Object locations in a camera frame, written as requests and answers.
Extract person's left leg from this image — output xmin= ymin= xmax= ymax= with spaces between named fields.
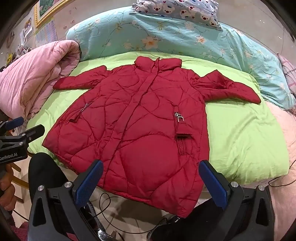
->
xmin=28 ymin=152 xmax=78 ymax=202

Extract red quilted jacket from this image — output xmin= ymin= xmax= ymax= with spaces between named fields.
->
xmin=42 ymin=56 xmax=262 ymax=219

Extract plaid pillow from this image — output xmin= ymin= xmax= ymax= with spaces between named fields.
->
xmin=276 ymin=53 xmax=296 ymax=98

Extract wall papers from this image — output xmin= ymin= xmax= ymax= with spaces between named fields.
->
xmin=19 ymin=18 xmax=35 ymax=43

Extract teal floral quilt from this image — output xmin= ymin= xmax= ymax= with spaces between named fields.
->
xmin=65 ymin=6 xmax=296 ymax=110

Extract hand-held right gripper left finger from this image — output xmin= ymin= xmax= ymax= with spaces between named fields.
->
xmin=28 ymin=159 xmax=104 ymax=241

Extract person's right leg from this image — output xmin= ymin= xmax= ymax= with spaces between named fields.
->
xmin=147 ymin=198 xmax=232 ymax=241

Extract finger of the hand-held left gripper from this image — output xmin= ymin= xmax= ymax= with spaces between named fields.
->
xmin=0 ymin=117 xmax=24 ymax=135
xmin=13 ymin=124 xmax=45 ymax=145

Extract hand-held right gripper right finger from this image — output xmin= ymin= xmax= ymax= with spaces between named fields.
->
xmin=198 ymin=160 xmax=275 ymax=241

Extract glittery strap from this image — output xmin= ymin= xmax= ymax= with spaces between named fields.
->
xmin=89 ymin=203 xmax=110 ymax=241

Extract pink quilt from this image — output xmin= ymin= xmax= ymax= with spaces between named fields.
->
xmin=0 ymin=40 xmax=81 ymax=120

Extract gold framed picture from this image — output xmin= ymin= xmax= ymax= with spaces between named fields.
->
xmin=34 ymin=0 xmax=70 ymax=29

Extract bear print pillow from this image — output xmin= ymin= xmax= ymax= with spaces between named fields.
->
xmin=132 ymin=0 xmax=223 ymax=29

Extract person's leg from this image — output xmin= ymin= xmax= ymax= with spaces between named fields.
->
xmin=147 ymin=198 xmax=232 ymax=241
xmin=28 ymin=152 xmax=78 ymax=202

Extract black cable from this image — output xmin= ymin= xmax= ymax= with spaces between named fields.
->
xmin=268 ymin=159 xmax=296 ymax=189
xmin=91 ymin=192 xmax=122 ymax=219

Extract person's left hand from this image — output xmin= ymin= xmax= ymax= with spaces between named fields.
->
xmin=0 ymin=166 xmax=17 ymax=210

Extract pink bed sheet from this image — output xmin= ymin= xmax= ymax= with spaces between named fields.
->
xmin=264 ymin=101 xmax=296 ymax=232

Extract wooden stool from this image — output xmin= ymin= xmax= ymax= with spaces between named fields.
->
xmin=8 ymin=128 xmax=31 ymax=205

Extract wall chart poster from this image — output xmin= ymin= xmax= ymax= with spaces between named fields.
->
xmin=35 ymin=19 xmax=58 ymax=44

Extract light green blanket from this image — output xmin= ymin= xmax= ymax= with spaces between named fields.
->
xmin=27 ymin=51 xmax=290 ymax=186

